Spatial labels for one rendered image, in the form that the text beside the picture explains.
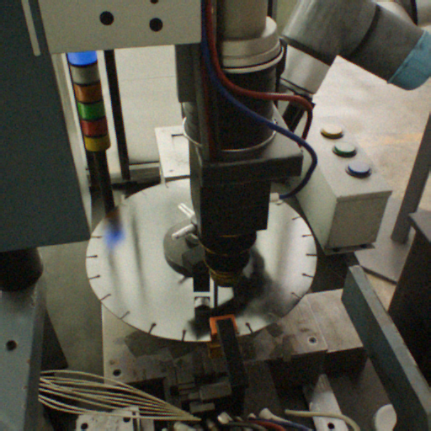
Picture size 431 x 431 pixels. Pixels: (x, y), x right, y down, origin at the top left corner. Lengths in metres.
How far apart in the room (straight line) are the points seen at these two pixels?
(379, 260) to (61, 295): 1.43
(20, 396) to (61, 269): 0.54
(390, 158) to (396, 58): 2.09
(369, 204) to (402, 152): 1.86
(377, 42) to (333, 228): 0.42
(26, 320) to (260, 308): 0.28
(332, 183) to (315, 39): 0.38
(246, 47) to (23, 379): 0.35
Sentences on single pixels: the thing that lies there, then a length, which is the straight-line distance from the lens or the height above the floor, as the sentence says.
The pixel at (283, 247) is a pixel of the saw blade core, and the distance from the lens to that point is 0.73.
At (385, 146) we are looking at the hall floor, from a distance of 2.85.
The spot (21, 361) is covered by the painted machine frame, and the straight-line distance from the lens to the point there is 0.52.
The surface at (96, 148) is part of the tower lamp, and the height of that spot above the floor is 0.98.
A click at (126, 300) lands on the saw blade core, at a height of 0.95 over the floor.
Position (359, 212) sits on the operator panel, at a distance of 0.97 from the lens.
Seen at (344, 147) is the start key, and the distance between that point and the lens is 1.04.
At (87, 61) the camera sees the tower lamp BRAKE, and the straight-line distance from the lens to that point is 0.83.
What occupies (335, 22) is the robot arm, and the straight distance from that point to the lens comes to 0.65.
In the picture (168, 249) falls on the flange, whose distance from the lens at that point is 0.71.
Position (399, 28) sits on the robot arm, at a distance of 0.68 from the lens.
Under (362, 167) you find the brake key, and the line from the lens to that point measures 0.99.
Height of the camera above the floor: 1.45
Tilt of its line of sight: 42 degrees down
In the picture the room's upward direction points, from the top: straight up
